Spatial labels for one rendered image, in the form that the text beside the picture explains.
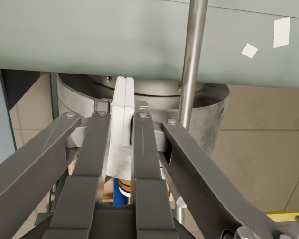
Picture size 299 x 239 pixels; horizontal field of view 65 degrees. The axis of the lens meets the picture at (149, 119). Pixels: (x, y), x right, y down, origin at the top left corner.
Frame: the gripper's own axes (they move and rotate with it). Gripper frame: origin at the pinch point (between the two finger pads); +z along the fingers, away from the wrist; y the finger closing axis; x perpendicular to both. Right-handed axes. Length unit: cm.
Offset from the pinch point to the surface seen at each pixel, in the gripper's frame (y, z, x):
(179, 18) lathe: 5.0, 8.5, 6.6
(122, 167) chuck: 0.5, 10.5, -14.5
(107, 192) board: -3, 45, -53
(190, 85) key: 5.3, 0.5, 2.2
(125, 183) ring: 1.5, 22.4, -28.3
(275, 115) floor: 120, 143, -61
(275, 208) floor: 161, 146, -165
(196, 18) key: 4.4, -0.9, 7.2
